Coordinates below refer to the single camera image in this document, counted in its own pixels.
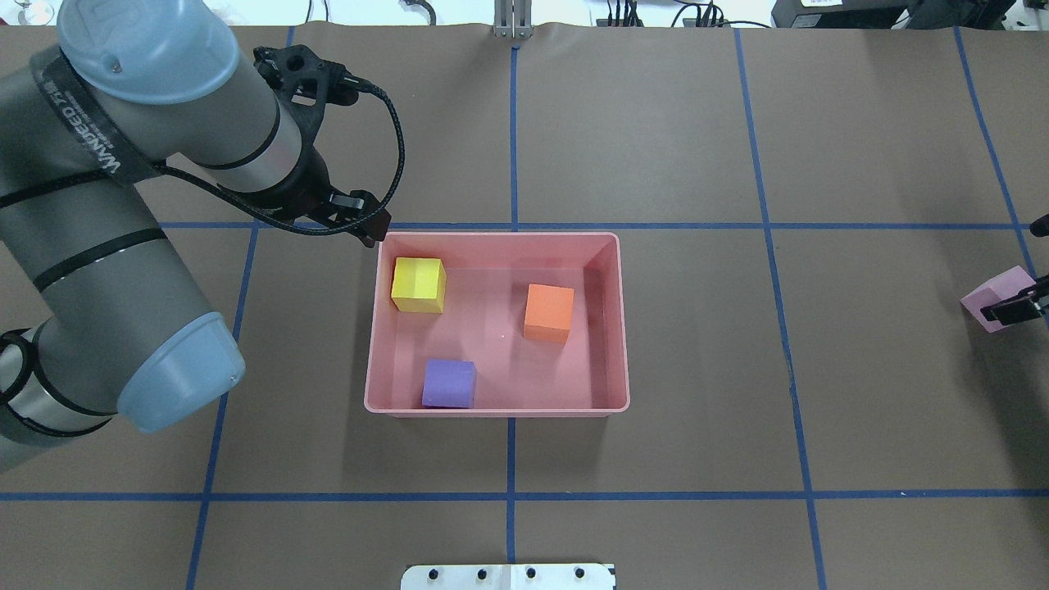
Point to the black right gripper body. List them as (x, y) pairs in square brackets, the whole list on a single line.
[(1016, 310)]

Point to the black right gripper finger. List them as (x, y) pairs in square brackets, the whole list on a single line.
[(1029, 303)]

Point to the purple foam block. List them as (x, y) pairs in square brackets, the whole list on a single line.
[(449, 384)]

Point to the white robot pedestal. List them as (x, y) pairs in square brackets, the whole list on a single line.
[(511, 576)]

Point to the yellow foam block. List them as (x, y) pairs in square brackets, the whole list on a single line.
[(419, 285)]

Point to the black box with label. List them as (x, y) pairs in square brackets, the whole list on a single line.
[(862, 15)]

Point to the pink foam block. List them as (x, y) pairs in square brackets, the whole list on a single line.
[(1001, 287)]

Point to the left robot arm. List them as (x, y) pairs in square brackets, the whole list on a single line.
[(137, 90)]

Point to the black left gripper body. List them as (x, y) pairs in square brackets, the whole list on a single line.
[(297, 190)]

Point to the aluminium frame post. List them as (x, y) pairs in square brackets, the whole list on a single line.
[(513, 19)]

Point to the pink plastic bin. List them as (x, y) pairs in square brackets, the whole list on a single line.
[(483, 322)]

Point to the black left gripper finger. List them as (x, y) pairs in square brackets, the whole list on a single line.
[(360, 214)]

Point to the orange foam block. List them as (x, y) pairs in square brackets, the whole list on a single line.
[(548, 313)]

